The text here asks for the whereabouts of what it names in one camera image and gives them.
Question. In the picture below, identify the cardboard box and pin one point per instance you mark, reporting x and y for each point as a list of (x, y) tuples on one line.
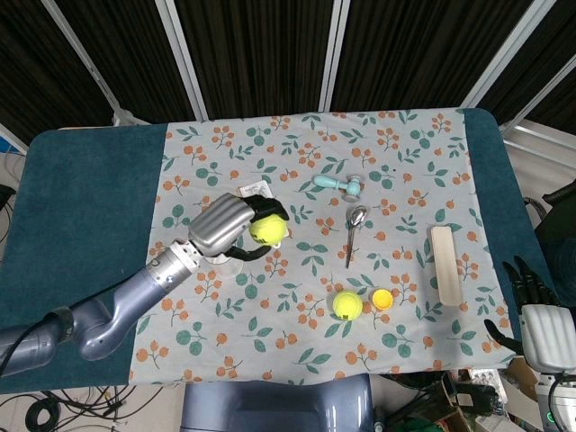
[(454, 416)]

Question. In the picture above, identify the spare black robot hand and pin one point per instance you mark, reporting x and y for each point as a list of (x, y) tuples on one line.
[(474, 397)]

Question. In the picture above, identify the floral patterned table cloth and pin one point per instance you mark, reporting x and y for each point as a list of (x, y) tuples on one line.
[(342, 148)]

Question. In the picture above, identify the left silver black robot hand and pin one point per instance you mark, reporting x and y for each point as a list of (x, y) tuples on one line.
[(220, 225)]

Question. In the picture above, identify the packaged clear ruler set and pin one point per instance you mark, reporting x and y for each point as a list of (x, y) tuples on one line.
[(256, 189)]

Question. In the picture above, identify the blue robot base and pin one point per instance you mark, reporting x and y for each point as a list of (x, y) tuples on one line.
[(279, 405)]

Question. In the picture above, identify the metal spoon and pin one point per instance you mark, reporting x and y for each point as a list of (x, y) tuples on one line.
[(354, 234)]

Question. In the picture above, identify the beige wooden board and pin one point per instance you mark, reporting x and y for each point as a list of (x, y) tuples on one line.
[(445, 265)]

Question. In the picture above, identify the yellow tennis ball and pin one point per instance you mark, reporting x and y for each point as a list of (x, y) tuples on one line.
[(347, 305), (268, 229)]

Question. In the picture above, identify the clear plastic cup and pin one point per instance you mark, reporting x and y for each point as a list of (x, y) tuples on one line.
[(229, 266)]

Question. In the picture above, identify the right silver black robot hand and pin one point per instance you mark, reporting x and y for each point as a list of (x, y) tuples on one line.
[(546, 333)]

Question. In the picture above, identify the black chair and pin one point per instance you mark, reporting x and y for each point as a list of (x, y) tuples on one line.
[(560, 234)]

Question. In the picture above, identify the yellow bottle cap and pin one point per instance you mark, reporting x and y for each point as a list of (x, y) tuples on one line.
[(382, 299)]

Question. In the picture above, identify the teal table cover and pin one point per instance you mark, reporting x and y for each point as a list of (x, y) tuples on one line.
[(85, 189)]

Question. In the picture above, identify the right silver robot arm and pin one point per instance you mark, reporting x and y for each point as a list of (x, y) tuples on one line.
[(560, 400)]

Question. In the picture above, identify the light blue toy hammer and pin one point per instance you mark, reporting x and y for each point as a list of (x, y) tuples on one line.
[(335, 183)]

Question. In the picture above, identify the white partition frame pole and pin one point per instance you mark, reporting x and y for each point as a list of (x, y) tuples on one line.
[(332, 54), (184, 58), (85, 63), (537, 96), (508, 54)]

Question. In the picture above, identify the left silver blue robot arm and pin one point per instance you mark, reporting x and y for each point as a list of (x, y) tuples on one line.
[(103, 310)]

